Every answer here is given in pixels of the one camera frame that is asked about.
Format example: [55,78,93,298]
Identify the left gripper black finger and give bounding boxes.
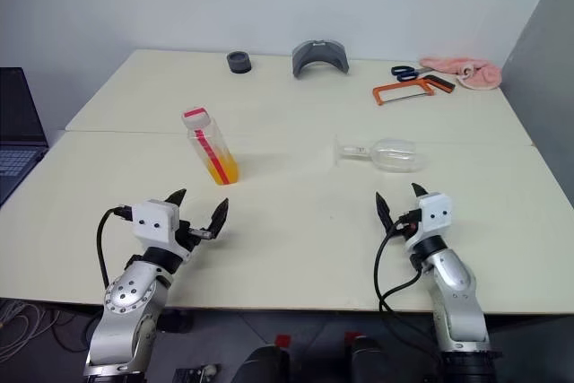
[163,188,187,222]
[206,197,230,240]

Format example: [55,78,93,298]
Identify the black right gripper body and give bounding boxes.
[393,206,423,241]

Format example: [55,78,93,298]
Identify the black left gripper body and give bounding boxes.
[172,217,213,263]

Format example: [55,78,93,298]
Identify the clear orange juice bottle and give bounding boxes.
[186,116,241,187]

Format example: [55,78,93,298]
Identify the clear plastic wine glass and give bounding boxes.
[332,136,429,174]

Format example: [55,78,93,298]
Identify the black block under table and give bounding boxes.
[158,308,195,335]

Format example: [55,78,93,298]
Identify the orange hacksaw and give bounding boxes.
[371,74,457,109]

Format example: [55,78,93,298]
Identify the pink towel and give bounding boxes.
[418,55,503,91]

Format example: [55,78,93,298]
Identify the small black floor device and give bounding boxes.
[174,363,222,383]

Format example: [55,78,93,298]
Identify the dark rounded shape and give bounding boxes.
[351,335,405,383]
[230,344,291,383]

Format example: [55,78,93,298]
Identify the grey partition panel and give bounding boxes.
[499,0,574,205]

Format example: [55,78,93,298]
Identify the grey curved visor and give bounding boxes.
[291,39,352,78]

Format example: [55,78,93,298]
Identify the dark laptop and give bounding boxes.
[0,66,50,207]

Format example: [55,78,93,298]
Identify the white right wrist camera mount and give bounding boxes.
[404,193,455,251]

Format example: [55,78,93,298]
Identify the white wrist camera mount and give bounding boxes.
[131,198,181,252]
[404,193,455,251]

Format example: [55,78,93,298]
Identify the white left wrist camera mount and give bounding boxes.
[131,198,181,252]

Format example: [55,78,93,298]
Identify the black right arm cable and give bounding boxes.
[373,212,446,367]

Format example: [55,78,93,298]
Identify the blue-handled scissors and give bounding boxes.
[390,64,439,83]

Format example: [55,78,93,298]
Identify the black floor cable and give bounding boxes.
[50,309,93,353]

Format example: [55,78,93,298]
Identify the white floor cable bundle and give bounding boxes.
[0,300,60,358]

